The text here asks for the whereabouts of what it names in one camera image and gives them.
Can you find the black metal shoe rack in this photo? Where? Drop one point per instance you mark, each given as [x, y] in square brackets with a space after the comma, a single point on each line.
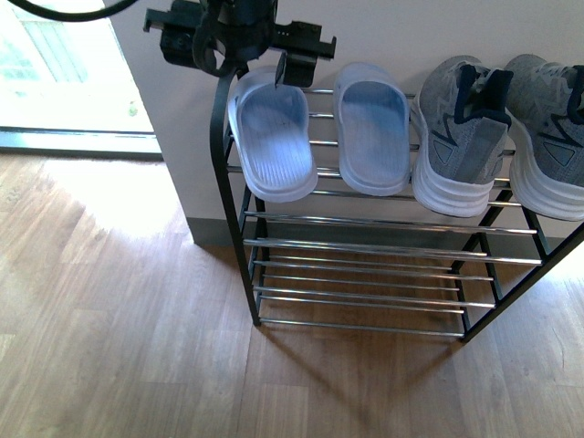
[342, 259]

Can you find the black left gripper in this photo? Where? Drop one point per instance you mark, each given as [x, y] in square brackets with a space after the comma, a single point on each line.
[221, 37]

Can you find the grey sneaker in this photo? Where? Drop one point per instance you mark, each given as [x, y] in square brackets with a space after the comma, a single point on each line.
[545, 100]
[462, 124]

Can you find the light blue slide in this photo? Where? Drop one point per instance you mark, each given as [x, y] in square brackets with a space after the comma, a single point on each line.
[372, 119]
[270, 127]

